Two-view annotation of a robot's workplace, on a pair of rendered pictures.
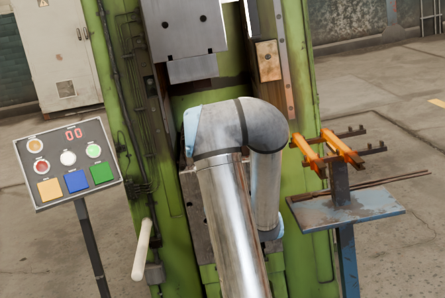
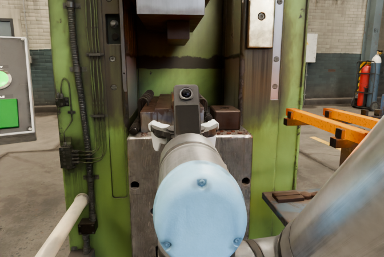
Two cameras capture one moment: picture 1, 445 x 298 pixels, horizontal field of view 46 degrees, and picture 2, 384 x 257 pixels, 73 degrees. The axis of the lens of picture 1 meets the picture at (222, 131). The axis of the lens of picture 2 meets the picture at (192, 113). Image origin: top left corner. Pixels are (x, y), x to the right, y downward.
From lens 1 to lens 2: 1.38 m
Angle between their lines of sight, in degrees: 9
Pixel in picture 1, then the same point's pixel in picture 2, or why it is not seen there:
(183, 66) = not seen: outside the picture
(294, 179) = (263, 171)
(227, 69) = (201, 49)
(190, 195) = (138, 172)
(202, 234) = (146, 229)
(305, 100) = (292, 81)
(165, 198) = (110, 173)
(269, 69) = (260, 32)
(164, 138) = (120, 97)
